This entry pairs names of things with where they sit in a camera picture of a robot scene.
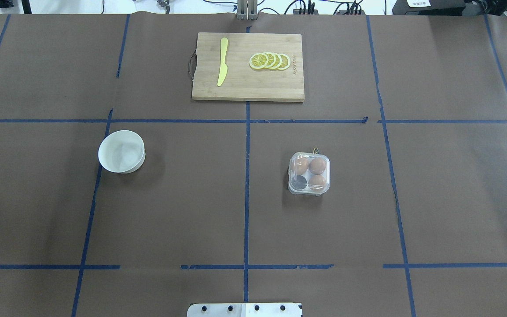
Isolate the clear plastic egg box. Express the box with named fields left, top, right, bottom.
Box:
left=287, top=151, right=331, bottom=196

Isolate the brown egg from bowl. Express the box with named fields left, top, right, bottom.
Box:
left=308, top=174, right=327, bottom=191

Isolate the brown egg in box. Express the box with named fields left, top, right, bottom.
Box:
left=309, top=157, right=327, bottom=175
left=293, top=157, right=309, bottom=175

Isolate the bamboo cutting board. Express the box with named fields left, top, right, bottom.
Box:
left=192, top=32, right=305, bottom=103

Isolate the yellow plastic knife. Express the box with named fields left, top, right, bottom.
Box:
left=217, top=37, right=229, bottom=87

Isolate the lemon slice one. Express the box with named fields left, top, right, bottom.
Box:
left=248, top=53, right=269, bottom=70

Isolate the lemon slice three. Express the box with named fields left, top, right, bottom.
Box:
left=268, top=53, right=282, bottom=70

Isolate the lemon slice two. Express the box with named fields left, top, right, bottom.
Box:
left=263, top=52, right=277, bottom=70

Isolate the lemon slice four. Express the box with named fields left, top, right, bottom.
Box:
left=277, top=53, right=290, bottom=70

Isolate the white ceramic bowl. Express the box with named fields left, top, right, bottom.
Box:
left=97, top=130, right=146, bottom=174

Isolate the aluminium frame post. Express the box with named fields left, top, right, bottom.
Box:
left=236, top=0, right=259, bottom=20

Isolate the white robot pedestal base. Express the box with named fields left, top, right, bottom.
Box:
left=187, top=302, right=303, bottom=317

